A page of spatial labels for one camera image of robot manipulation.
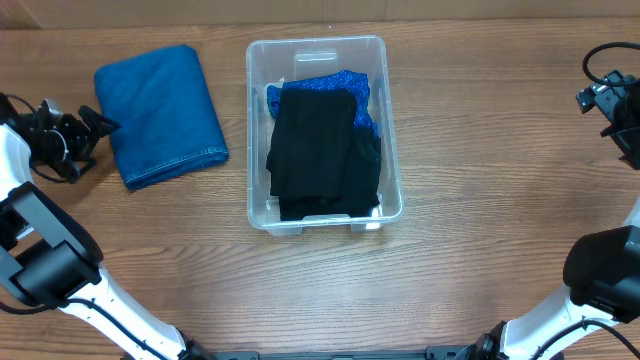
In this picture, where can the sparkly blue fabric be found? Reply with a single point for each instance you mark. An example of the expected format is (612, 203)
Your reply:
(357, 84)

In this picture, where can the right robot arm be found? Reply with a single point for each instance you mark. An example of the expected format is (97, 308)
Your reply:
(601, 273)

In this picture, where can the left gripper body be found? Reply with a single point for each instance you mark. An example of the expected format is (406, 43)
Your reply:
(64, 151)

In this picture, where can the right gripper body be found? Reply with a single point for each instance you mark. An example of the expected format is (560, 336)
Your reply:
(615, 115)

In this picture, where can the clear plastic storage container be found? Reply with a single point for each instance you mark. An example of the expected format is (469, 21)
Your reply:
(274, 62)

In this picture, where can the blue terry towel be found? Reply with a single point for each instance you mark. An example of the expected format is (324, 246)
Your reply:
(168, 123)

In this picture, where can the black cloth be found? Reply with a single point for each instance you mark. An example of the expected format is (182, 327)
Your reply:
(359, 186)
(310, 143)

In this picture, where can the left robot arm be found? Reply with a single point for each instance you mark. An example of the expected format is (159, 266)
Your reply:
(48, 260)

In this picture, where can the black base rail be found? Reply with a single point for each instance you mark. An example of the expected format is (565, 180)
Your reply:
(440, 352)

